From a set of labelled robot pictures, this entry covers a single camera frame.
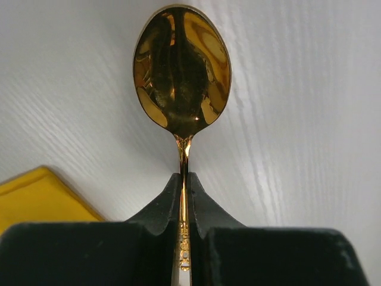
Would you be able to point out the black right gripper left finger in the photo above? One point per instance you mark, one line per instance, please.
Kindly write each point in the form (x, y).
(137, 251)

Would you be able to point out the gold spoon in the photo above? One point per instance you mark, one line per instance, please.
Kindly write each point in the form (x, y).
(182, 75)

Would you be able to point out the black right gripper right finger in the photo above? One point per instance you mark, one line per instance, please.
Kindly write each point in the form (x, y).
(226, 252)

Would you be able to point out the yellow placemat cloth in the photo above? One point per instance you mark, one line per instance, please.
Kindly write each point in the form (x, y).
(39, 195)

